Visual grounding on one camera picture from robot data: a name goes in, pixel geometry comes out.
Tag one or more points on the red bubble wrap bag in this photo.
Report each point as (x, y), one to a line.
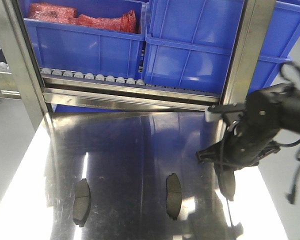
(54, 13)

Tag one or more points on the stainless steel rack frame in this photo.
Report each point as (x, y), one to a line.
(23, 79)

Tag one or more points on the right blue plastic crate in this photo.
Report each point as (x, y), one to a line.
(189, 42)

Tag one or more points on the blue plastic crate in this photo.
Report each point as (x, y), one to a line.
(87, 49)
(189, 42)

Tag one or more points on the grey brake pad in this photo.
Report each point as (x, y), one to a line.
(173, 196)
(227, 184)
(82, 202)

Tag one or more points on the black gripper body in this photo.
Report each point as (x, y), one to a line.
(243, 146)

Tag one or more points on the left blue plastic crate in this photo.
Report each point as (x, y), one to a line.
(87, 49)

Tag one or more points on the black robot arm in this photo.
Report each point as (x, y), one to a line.
(289, 114)

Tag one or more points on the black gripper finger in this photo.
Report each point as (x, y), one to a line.
(216, 112)
(212, 154)

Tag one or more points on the white roller conveyor track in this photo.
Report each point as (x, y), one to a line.
(91, 77)

